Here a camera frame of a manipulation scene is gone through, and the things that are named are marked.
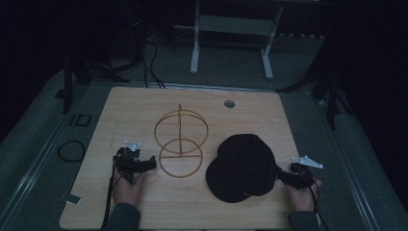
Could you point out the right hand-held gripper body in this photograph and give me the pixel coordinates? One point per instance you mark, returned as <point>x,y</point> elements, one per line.
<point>301,176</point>

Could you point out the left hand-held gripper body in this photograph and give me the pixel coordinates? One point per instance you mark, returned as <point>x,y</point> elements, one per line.
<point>128,163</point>

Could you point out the black cap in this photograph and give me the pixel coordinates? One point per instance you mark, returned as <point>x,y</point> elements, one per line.
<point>243,166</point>

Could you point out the person's right hand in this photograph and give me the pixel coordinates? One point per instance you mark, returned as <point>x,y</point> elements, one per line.
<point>301,199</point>

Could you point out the person's left hand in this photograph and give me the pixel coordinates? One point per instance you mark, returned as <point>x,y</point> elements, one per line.
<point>126,189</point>

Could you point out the black tripod stand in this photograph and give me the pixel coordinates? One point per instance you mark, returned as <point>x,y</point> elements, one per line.
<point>68,86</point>
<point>332,102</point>

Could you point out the grey table grommet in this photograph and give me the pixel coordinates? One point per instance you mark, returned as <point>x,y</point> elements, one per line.
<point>229,103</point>

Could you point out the white metal stand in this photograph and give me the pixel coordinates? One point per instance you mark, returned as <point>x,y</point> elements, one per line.
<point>234,25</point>

